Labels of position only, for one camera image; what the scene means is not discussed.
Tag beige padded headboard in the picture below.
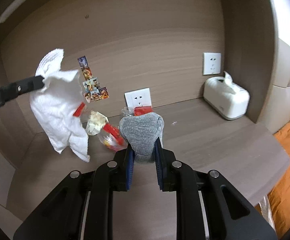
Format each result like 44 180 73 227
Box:
261 0 290 133

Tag colourful wall stickers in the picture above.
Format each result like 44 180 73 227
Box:
78 56 109 103

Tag crumpled beige tissue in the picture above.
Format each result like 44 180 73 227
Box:
85 111 108 136

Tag white tissue box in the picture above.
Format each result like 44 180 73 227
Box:
203 71 250 120

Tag upper white wall socket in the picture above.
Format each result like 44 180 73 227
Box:
203 53 221 75

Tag white wall socket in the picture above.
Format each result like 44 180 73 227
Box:
203 53 221 75
124 88 152 108

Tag red clear plastic wrapper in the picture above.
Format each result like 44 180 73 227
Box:
69 102 126 153

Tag grey sock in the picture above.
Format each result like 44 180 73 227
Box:
119 112 165 164

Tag red packet behind sock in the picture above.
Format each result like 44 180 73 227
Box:
121 106 153 117

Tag white paper towel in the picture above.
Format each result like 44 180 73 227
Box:
29 48 90 163

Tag lower white wall socket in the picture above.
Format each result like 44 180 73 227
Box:
124 88 152 108

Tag white mattress edge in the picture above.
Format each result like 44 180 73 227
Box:
255 195 276 231

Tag beige bedside cabinet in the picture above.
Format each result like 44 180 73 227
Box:
5 97 290 240

